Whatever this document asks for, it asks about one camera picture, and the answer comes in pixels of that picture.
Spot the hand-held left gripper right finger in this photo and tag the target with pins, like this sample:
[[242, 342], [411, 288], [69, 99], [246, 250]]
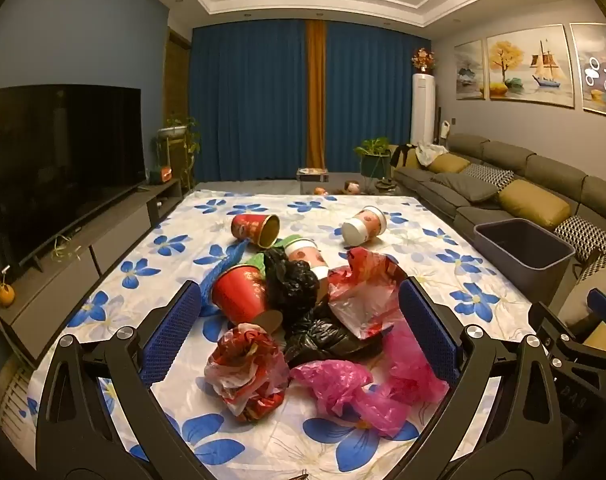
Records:
[[425, 327]]

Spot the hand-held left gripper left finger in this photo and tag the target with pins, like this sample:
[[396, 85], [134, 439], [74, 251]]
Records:
[[175, 330]]

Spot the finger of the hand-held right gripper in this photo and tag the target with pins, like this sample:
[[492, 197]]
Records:
[[553, 325], [605, 305]]

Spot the red white plastic bag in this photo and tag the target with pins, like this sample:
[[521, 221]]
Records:
[[248, 370], [368, 290]]

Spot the large red paper cup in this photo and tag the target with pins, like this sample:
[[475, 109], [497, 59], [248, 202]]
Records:
[[238, 295]]

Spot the grey plastic bin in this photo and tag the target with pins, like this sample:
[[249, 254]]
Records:
[[528, 255]]

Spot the black plastic bag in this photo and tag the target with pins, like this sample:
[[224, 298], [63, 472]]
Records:
[[328, 332], [290, 285]]

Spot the pink plastic bag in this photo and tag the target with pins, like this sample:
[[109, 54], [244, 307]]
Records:
[[343, 390]]

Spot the red cup gold interior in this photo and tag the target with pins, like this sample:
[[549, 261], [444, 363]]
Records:
[[248, 227]]

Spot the green foam net sleeve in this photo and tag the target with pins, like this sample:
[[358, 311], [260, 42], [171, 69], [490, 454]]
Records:
[[289, 240]]

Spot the grey cushion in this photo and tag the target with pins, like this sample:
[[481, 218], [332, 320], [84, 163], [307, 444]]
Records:
[[463, 187], [575, 302]]

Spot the black white patterned cushion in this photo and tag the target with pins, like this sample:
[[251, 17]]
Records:
[[493, 175], [590, 235], [605, 262]]

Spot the grey television cabinet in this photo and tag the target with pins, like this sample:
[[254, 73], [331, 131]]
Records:
[[108, 240]]

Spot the dried grass bundle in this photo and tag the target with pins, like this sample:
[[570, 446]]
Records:
[[65, 247]]

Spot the white blue floral blanket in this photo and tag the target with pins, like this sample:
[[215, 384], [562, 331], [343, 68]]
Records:
[[333, 220]]

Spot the dark shoes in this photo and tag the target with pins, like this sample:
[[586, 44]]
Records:
[[385, 185]]

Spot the grey sofa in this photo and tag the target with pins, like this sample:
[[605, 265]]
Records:
[[538, 170]]

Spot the doll head toy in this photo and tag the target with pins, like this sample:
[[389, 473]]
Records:
[[354, 188]]

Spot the black garment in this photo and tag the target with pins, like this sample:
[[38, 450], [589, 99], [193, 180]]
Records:
[[403, 155]]

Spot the white cloth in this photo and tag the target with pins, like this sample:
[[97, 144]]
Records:
[[433, 152]]

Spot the green plant dark pot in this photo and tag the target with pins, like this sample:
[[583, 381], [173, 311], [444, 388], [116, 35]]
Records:
[[373, 152]]

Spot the flat printed box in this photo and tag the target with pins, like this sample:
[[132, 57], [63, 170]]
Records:
[[313, 173]]

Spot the trailing plant on stand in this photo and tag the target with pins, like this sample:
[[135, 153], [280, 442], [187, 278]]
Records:
[[180, 132]]

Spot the handheld vacuum cleaner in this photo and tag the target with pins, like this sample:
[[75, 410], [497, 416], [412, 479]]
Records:
[[445, 127]]

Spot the black television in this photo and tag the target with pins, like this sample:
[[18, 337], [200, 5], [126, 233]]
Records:
[[63, 160]]

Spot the white standing air conditioner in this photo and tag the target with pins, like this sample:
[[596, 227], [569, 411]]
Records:
[[423, 110]]

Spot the blue curtain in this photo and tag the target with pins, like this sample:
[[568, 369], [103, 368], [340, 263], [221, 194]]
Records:
[[248, 100], [373, 100]]

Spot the purple abstract painting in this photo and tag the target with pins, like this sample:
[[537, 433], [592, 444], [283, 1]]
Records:
[[600, 70]]

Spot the sailboat and tree painting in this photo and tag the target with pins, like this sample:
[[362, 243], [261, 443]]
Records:
[[528, 67]]

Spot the orange curtain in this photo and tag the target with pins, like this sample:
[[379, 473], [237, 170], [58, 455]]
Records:
[[317, 95]]

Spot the grey landscape painting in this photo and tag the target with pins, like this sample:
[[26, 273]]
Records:
[[469, 70]]

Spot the artificial flower decoration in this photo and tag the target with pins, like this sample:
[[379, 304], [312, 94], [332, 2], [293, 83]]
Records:
[[424, 60]]

